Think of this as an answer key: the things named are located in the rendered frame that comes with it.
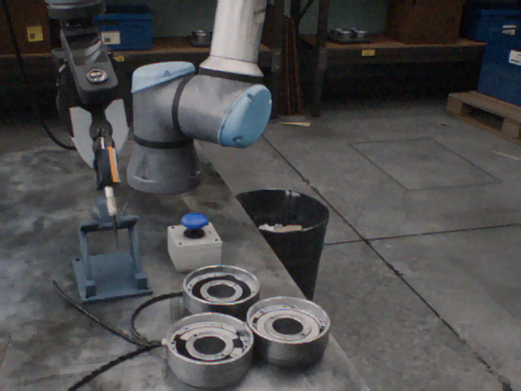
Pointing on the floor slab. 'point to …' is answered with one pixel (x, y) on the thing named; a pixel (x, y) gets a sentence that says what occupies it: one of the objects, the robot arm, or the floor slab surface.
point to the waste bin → (307, 237)
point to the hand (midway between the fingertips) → (104, 158)
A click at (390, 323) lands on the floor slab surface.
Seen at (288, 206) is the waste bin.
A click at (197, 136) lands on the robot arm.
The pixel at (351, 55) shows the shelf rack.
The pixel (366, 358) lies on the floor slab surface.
